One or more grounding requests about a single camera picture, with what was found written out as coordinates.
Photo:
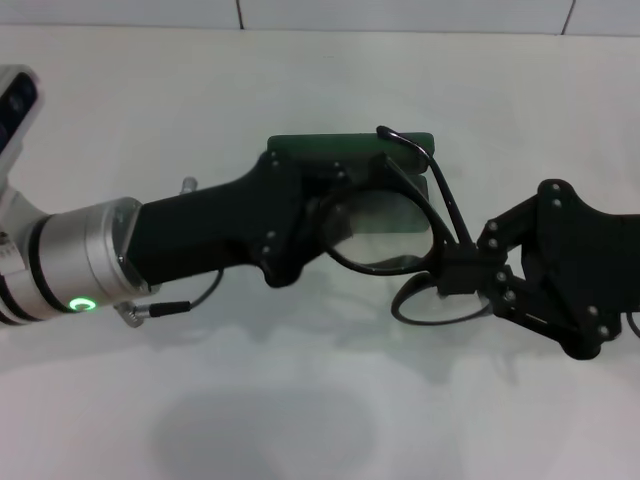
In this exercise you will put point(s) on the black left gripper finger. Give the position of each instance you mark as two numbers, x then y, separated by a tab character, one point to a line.
375	167

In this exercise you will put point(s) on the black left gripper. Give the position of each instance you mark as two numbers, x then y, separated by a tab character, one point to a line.
210	230

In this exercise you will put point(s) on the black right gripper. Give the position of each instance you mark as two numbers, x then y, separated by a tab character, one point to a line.
590	270

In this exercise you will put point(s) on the black glasses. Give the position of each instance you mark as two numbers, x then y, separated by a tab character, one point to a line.
434	235

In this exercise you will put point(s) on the green glasses case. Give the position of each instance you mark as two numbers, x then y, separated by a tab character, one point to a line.
320	145

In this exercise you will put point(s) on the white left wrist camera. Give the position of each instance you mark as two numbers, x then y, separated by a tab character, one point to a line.
17	110

